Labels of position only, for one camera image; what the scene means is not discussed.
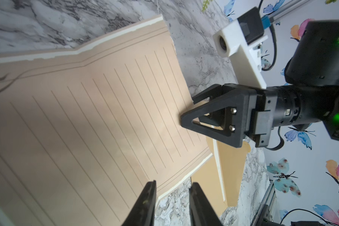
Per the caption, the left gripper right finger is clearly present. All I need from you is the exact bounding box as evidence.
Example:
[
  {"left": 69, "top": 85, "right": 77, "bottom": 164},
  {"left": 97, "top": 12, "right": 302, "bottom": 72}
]
[{"left": 189, "top": 182, "right": 222, "bottom": 226}]

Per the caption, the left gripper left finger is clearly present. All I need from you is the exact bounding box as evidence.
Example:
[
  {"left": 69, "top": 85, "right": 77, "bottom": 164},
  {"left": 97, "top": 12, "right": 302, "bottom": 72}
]
[{"left": 122, "top": 180, "right": 156, "bottom": 226}]

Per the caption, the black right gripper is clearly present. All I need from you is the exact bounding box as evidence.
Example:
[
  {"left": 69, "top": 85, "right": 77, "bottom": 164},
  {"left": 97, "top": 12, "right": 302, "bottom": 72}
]
[{"left": 180, "top": 83, "right": 278, "bottom": 148}]

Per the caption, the brown kraft envelope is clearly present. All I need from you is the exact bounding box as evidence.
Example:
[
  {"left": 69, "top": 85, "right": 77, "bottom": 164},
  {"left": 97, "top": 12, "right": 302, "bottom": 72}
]
[{"left": 191, "top": 137, "right": 251, "bottom": 216}]

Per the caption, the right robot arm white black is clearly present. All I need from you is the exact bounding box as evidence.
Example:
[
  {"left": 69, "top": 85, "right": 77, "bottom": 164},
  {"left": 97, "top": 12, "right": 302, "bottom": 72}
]
[{"left": 180, "top": 20, "right": 339, "bottom": 148}]

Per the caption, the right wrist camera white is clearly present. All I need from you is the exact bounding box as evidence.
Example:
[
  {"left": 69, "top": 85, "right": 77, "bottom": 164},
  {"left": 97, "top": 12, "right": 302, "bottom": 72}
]
[{"left": 213, "top": 7, "right": 268, "bottom": 89}]

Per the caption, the aluminium front rail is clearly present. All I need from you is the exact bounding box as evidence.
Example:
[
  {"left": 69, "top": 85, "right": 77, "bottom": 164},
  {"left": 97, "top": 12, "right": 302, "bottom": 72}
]
[{"left": 251, "top": 180, "right": 280, "bottom": 226}]

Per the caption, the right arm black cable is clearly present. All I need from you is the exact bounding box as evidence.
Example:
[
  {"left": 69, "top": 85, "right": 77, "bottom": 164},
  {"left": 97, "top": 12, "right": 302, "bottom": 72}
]
[{"left": 257, "top": 0, "right": 279, "bottom": 71}]

